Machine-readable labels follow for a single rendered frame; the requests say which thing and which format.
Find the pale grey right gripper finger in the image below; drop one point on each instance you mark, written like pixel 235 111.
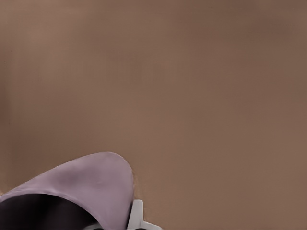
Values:
pixel 137 216

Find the purple cup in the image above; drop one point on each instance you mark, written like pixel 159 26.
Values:
pixel 96 182

